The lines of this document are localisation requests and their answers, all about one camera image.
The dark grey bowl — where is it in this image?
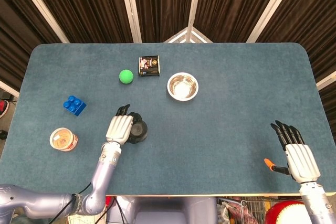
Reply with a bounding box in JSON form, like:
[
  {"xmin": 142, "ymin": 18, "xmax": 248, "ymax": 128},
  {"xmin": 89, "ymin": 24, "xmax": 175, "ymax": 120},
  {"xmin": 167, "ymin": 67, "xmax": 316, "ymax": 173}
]
[{"xmin": 128, "ymin": 112, "xmax": 148, "ymax": 145}]

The metal wire cart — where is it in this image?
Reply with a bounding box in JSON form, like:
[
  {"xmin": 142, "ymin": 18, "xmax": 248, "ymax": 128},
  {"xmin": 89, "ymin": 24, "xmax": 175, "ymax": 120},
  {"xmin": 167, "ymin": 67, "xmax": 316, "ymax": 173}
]
[{"xmin": 217, "ymin": 196, "xmax": 305, "ymax": 224}]

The orange food cup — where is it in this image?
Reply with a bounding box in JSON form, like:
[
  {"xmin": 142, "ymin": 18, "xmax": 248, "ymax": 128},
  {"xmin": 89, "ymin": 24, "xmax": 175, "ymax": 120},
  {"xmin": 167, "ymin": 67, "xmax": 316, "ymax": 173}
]
[{"xmin": 49, "ymin": 127, "xmax": 79, "ymax": 152}]

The red shoe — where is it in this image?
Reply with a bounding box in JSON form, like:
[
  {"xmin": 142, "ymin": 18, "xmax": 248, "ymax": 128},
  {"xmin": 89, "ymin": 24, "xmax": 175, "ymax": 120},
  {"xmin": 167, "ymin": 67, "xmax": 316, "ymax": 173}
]
[{"xmin": 0, "ymin": 100, "xmax": 10, "ymax": 119}]

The stainless steel bowl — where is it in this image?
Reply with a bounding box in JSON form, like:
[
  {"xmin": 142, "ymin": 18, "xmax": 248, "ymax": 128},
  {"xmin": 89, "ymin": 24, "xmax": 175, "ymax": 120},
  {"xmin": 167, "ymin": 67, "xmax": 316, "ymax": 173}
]
[{"xmin": 166, "ymin": 72, "xmax": 200, "ymax": 101}]

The brown pleated curtain panel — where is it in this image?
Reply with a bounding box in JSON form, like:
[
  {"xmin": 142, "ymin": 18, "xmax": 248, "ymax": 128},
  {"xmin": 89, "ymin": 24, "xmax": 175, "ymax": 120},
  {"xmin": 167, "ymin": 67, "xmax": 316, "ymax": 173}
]
[
  {"xmin": 131, "ymin": 0, "xmax": 196, "ymax": 43},
  {"xmin": 194, "ymin": 0, "xmax": 287, "ymax": 43},
  {"xmin": 25, "ymin": 0, "xmax": 134, "ymax": 44},
  {"xmin": 319, "ymin": 84, "xmax": 336, "ymax": 116},
  {"xmin": 0, "ymin": 0, "xmax": 62, "ymax": 92},
  {"xmin": 258, "ymin": 0, "xmax": 336, "ymax": 83}
]

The green rubber ball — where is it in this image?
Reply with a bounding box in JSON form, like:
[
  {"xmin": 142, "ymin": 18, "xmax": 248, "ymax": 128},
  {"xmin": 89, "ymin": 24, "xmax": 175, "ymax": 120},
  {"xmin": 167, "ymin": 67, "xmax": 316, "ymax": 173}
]
[{"xmin": 119, "ymin": 69, "xmax": 134, "ymax": 85}]

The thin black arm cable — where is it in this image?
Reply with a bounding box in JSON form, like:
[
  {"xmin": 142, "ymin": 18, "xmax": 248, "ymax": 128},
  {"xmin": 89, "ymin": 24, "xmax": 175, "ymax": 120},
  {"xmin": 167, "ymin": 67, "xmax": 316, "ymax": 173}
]
[{"xmin": 64, "ymin": 183, "xmax": 92, "ymax": 217}]

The white checked cloth bag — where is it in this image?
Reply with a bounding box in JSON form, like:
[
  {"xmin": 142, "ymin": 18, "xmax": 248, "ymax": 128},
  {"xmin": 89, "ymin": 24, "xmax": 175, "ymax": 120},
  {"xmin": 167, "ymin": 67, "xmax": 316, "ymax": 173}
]
[{"xmin": 67, "ymin": 213, "xmax": 107, "ymax": 224}]

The blue toy building block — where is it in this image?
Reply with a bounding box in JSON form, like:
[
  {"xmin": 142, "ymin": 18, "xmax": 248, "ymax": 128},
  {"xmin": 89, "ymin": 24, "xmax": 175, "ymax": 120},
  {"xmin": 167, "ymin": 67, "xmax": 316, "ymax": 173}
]
[{"xmin": 62, "ymin": 95, "xmax": 87, "ymax": 117}]

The right white-black robot hand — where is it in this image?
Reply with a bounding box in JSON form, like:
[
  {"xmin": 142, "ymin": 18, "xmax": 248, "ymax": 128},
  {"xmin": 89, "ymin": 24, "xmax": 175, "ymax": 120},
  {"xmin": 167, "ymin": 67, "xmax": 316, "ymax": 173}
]
[{"xmin": 264, "ymin": 120, "xmax": 321, "ymax": 184}]

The black printed food box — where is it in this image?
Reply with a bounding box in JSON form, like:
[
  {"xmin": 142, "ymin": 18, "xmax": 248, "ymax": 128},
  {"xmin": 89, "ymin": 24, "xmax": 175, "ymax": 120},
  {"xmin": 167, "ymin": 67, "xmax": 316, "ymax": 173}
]
[{"xmin": 138, "ymin": 55, "xmax": 161, "ymax": 77}]

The blue felt table cover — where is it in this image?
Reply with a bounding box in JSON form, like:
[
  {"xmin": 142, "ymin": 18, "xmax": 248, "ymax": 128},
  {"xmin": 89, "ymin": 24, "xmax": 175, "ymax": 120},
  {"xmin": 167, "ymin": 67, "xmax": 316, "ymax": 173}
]
[{"xmin": 0, "ymin": 42, "xmax": 336, "ymax": 197}]

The lavender robot base body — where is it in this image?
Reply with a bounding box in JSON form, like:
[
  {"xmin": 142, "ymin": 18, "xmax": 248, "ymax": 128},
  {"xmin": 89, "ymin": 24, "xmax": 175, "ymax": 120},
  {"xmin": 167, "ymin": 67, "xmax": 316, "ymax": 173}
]
[{"xmin": 109, "ymin": 196, "xmax": 218, "ymax": 224}]

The colourful plastic bag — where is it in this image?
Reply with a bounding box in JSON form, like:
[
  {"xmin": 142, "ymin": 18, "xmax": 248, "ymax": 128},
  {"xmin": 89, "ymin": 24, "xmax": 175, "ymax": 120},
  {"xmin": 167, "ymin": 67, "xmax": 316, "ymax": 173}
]
[{"xmin": 217, "ymin": 200, "xmax": 266, "ymax": 224}]

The red and white ball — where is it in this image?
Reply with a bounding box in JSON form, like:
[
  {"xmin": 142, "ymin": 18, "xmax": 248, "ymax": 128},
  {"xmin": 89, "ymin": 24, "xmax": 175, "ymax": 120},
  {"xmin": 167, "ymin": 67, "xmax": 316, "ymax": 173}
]
[{"xmin": 264, "ymin": 200, "xmax": 313, "ymax": 224}]

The left white-black robot hand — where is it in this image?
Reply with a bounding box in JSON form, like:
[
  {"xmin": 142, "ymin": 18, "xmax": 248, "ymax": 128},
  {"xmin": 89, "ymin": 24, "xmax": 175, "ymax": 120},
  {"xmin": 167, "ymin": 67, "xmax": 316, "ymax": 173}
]
[{"xmin": 105, "ymin": 104, "xmax": 144, "ymax": 146}]

